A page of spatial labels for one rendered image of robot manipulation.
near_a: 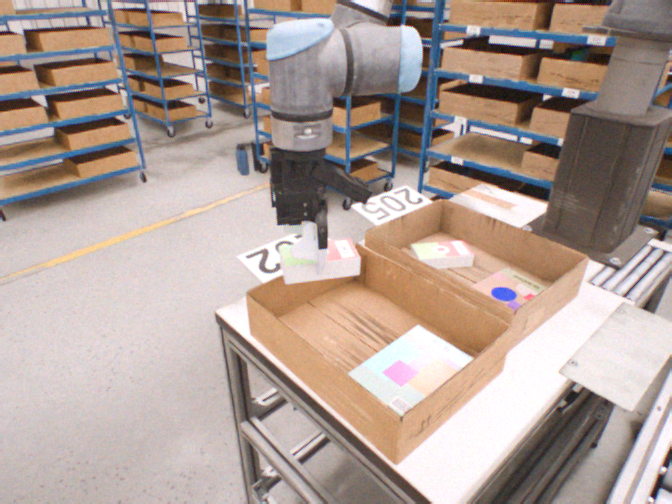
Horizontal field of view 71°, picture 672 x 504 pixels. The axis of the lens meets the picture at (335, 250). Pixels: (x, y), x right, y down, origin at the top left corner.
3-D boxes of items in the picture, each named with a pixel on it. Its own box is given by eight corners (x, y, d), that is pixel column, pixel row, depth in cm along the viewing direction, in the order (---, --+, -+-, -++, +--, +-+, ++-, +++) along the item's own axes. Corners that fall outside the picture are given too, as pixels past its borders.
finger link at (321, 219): (313, 246, 78) (309, 194, 77) (323, 245, 79) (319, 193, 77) (318, 251, 74) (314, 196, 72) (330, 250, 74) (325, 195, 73)
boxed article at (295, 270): (279, 263, 85) (278, 245, 83) (349, 254, 88) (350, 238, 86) (285, 284, 79) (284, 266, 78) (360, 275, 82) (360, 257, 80)
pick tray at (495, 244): (438, 231, 127) (443, 197, 122) (579, 295, 102) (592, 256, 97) (361, 268, 111) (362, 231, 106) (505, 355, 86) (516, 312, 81)
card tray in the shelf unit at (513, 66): (440, 69, 230) (443, 46, 225) (474, 61, 249) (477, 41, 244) (518, 81, 205) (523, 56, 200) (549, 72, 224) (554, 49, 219)
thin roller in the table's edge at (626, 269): (644, 243, 121) (600, 286, 105) (653, 246, 120) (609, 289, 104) (642, 250, 122) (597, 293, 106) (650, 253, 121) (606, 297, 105)
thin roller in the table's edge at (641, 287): (667, 251, 118) (624, 296, 102) (676, 254, 117) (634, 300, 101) (664, 257, 119) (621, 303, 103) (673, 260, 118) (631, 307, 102)
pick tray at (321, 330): (354, 279, 108) (355, 240, 102) (505, 370, 83) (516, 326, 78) (247, 334, 91) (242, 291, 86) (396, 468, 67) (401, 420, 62)
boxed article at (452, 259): (409, 256, 115) (410, 244, 113) (460, 252, 117) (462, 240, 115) (418, 272, 109) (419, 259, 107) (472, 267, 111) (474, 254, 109)
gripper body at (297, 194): (271, 209, 80) (266, 140, 74) (321, 204, 82) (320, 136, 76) (277, 230, 74) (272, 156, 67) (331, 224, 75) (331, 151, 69)
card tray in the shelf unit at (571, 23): (547, 31, 192) (553, 3, 187) (575, 26, 211) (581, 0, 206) (660, 40, 168) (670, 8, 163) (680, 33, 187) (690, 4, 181)
